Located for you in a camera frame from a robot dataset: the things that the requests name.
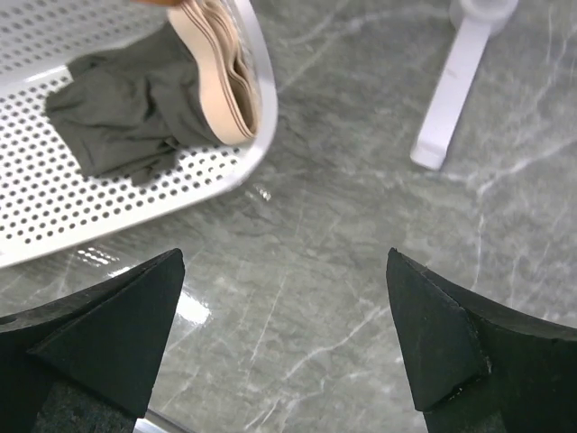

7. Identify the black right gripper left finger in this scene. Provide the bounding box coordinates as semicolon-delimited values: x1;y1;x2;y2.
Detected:
1;249;184;432

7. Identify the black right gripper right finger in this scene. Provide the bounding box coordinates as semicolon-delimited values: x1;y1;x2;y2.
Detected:
386;249;576;432

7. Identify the olive underwear with beige waistband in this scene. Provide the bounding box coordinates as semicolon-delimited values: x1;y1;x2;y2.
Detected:
45;1;261;185

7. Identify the white perforated plastic tray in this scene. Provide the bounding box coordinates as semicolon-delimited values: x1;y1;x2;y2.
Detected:
1;1;279;268

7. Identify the white clothes rack stand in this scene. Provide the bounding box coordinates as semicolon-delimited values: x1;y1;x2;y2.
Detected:
410;0;518;170

